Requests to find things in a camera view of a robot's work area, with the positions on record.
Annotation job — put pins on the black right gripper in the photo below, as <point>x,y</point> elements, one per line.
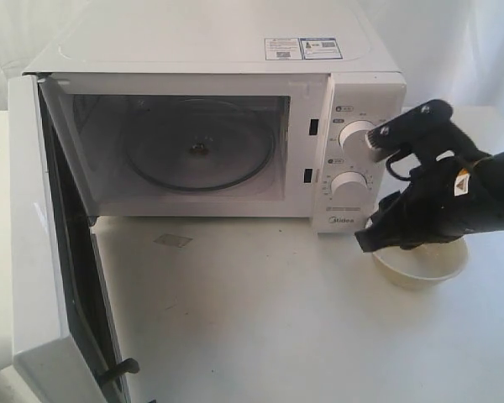
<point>435,209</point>

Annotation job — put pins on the cream ceramic bowl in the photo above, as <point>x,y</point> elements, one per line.
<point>423,267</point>

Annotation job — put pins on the white microwave door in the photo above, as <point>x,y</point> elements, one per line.
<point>64,343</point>

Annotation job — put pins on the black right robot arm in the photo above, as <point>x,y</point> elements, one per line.
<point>449,144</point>

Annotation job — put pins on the white microwave oven body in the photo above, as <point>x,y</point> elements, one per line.
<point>95,86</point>

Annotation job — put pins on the glass microwave turntable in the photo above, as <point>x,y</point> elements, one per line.
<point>199,144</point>

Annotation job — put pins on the lower white control knob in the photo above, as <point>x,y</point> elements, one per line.
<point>349,187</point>

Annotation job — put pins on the white control knob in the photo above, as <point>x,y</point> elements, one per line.
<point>353,140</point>
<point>349,187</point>

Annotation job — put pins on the upper white control knob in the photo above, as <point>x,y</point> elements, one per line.
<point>353,140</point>

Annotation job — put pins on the blue warning sticker right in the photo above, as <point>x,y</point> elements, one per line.
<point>320,49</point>

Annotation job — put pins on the clear tape patch on table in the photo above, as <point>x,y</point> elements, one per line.
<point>172,240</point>

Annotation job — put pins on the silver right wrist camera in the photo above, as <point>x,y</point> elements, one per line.
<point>406,129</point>

